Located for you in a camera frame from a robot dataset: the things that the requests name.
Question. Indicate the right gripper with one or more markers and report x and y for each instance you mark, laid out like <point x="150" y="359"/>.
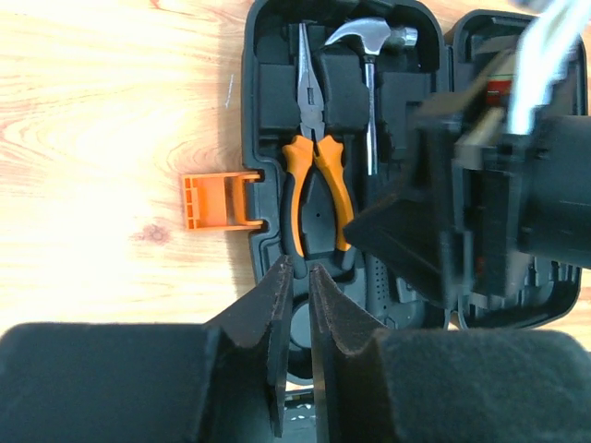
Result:
<point x="474" y="203"/>

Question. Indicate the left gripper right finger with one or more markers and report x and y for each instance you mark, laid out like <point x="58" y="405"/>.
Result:
<point x="375" y="384"/>

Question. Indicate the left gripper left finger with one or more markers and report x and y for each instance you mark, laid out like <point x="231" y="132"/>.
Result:
<point x="220" y="381"/>

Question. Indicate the orange needle nose pliers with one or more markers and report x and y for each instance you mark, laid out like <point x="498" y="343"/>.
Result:
<point x="312" y="152"/>

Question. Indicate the black plastic tool case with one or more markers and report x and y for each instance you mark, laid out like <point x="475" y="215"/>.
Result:
<point x="418" y="62"/>

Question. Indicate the orange case latch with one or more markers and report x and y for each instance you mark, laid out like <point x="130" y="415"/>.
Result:
<point x="219" y="201"/>

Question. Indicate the claw hammer black grip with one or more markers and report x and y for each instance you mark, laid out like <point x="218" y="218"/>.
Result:
<point x="372" y="34"/>

